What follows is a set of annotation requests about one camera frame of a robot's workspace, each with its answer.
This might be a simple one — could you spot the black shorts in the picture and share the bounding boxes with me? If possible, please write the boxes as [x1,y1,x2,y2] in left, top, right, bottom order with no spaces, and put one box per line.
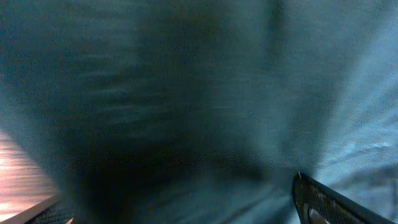
[1,1,397,223]

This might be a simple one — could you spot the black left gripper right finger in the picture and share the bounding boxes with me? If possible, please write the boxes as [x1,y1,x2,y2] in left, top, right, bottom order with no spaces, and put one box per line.
[292,172,394,224]

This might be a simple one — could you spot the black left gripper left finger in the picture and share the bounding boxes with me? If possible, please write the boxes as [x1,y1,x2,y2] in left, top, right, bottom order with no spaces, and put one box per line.
[1,195,74,224]

